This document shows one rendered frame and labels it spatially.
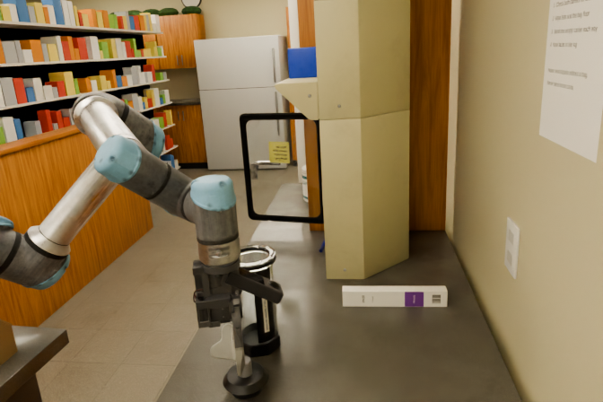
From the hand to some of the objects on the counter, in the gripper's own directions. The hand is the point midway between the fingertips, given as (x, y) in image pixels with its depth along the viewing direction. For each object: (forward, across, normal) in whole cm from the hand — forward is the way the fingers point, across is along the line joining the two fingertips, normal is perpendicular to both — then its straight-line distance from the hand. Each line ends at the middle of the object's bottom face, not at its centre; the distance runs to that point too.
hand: (241, 351), depth 90 cm
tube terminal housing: (+9, -52, +43) cm, 68 cm away
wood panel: (+8, -72, +52) cm, 90 cm away
